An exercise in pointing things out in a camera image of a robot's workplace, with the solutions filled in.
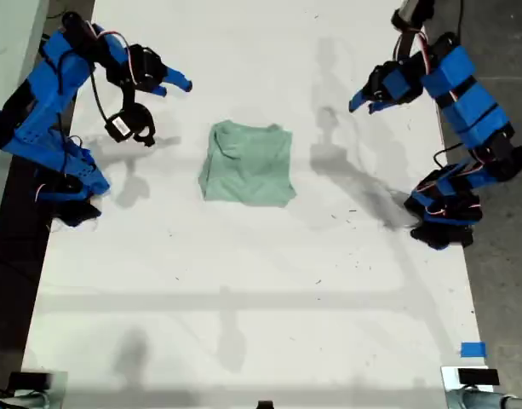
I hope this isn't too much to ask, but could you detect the pale green T-shirt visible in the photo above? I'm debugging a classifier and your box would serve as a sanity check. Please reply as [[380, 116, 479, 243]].
[[198, 120, 298, 209]]

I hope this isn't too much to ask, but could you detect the pale grey side table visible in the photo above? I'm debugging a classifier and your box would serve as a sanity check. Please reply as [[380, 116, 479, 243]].
[[0, 0, 52, 256]]

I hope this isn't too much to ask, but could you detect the black mat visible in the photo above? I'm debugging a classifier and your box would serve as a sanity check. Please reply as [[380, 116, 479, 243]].
[[0, 157, 57, 359]]

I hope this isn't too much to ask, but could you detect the blue tape strip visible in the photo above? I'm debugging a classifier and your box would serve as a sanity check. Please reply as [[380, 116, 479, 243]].
[[460, 342, 487, 358]]

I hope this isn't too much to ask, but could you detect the small black box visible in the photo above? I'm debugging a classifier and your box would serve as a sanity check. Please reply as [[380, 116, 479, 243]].
[[8, 372, 53, 389], [457, 368, 500, 387]]

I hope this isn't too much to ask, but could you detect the grey metal tube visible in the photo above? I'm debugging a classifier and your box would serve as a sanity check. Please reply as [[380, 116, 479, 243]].
[[445, 388, 522, 409], [0, 390, 51, 409]]

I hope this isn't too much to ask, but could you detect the black camera mount stalk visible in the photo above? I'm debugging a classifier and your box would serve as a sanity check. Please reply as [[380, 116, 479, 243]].
[[120, 78, 157, 148], [391, 11, 428, 63]]

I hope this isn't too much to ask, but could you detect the black camera box white sticker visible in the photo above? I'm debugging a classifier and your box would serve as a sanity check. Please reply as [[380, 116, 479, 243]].
[[103, 111, 134, 142]]

